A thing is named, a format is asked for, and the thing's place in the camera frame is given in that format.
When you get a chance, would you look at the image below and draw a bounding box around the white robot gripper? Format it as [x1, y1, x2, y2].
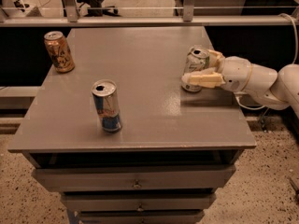
[181, 49, 252, 92]

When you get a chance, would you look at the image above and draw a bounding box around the green white 7up can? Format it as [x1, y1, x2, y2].
[180, 46, 211, 93]

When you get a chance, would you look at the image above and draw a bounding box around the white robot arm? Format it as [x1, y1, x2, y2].
[181, 50, 299, 118]

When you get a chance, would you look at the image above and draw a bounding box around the blue silver Red Bull can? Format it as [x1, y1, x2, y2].
[92, 79, 121, 133]

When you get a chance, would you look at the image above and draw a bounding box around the gold brown soda can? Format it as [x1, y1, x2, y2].
[44, 31, 75, 73]

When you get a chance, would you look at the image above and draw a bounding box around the grey drawer cabinet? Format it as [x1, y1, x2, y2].
[9, 27, 255, 224]

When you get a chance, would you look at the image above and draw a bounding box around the grey metal railing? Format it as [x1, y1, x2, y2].
[0, 0, 299, 28]

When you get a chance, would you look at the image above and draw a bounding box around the white cable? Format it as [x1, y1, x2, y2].
[235, 12, 299, 112]

